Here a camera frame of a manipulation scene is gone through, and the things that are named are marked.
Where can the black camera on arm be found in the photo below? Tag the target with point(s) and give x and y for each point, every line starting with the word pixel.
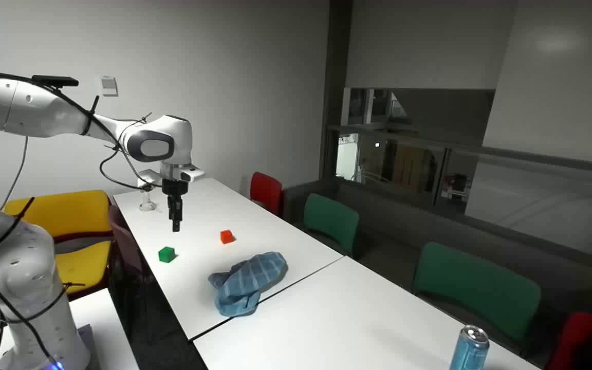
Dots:
pixel 55 80

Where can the white wall switch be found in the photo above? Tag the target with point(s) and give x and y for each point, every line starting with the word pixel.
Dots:
pixel 109 85

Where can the yellow chair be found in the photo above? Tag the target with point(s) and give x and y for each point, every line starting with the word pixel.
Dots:
pixel 56 211

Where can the orange block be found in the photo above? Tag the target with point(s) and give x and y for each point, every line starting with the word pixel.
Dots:
pixel 227 236

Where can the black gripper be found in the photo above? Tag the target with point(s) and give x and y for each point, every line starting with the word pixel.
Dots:
pixel 174 188

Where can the blue checked cloth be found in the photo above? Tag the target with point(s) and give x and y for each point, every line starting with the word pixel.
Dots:
pixel 248 279

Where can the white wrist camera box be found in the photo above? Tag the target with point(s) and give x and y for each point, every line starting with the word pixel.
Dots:
pixel 194 172

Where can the green chair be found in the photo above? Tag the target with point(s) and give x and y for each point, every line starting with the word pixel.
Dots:
pixel 477 288
pixel 330 220

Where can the blue drink can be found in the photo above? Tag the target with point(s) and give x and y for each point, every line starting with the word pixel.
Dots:
pixel 470 350

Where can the red chair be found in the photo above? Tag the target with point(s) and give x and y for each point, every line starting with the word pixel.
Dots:
pixel 577 339
pixel 267 192

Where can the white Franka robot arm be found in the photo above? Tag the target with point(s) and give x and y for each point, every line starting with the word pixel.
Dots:
pixel 21 109

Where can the green block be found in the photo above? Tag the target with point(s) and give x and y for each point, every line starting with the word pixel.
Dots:
pixel 167 255

